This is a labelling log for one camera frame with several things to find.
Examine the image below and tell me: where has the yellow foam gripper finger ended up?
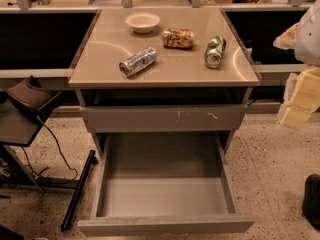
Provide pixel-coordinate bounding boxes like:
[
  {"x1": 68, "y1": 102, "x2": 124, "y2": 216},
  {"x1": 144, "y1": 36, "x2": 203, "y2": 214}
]
[{"x1": 279, "y1": 67, "x2": 320, "y2": 129}]

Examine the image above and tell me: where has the grey drawer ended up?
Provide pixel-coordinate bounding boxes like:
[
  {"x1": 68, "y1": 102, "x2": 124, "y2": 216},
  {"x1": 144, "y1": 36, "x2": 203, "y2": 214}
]
[
  {"x1": 80, "y1": 105, "x2": 247, "y2": 133},
  {"x1": 78, "y1": 132, "x2": 255, "y2": 237}
]

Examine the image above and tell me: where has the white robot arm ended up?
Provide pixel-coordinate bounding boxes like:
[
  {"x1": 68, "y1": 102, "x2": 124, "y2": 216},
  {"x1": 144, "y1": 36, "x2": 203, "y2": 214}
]
[{"x1": 273, "y1": 0, "x2": 320, "y2": 129}]

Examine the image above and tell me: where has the grey top drawer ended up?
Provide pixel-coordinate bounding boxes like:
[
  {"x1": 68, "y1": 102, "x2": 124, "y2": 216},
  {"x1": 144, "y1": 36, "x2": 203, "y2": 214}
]
[{"x1": 80, "y1": 105, "x2": 247, "y2": 133}]

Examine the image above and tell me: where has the grey drawer cabinet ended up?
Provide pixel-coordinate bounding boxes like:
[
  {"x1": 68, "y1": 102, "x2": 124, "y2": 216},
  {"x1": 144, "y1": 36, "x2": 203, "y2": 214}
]
[{"x1": 69, "y1": 7, "x2": 259, "y2": 151}]

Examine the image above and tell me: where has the black object at right edge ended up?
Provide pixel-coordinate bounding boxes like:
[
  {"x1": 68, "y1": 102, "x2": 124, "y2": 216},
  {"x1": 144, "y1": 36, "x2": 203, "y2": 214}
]
[{"x1": 302, "y1": 174, "x2": 320, "y2": 231}]

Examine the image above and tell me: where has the green soda can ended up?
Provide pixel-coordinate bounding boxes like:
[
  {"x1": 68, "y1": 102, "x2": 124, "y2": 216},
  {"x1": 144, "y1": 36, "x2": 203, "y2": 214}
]
[{"x1": 204, "y1": 36, "x2": 226, "y2": 68}]

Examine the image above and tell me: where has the crushed brown soda can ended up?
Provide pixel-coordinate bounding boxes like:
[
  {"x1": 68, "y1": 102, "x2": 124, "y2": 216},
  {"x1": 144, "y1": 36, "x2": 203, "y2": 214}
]
[{"x1": 162, "y1": 28, "x2": 194, "y2": 49}]

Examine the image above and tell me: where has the silver soda can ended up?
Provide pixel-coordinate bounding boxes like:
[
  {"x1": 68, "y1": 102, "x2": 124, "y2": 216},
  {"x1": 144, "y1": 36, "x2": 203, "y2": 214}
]
[{"x1": 119, "y1": 47, "x2": 157, "y2": 78}]

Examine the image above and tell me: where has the white paper bowl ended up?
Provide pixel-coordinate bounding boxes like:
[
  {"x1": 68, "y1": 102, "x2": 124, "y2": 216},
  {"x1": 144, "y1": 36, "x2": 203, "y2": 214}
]
[{"x1": 125, "y1": 12, "x2": 160, "y2": 34}]

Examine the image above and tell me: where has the black floor bar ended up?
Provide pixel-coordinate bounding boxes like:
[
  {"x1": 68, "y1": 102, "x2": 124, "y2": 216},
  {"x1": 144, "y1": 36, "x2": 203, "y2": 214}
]
[{"x1": 60, "y1": 150, "x2": 97, "y2": 232}]

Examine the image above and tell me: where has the brown box on side table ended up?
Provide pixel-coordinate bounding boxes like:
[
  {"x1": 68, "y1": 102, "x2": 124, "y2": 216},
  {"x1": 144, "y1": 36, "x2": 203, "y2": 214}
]
[{"x1": 6, "y1": 76, "x2": 62, "y2": 122}]

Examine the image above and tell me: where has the dark side table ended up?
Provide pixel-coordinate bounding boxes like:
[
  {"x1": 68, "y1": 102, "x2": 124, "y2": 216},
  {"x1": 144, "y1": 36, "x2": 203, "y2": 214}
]
[{"x1": 0, "y1": 100, "x2": 43, "y2": 192}]

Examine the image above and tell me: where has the black cable on floor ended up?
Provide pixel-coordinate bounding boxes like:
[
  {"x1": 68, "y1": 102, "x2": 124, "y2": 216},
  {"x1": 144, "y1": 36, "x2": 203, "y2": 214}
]
[{"x1": 19, "y1": 115, "x2": 80, "y2": 185}]

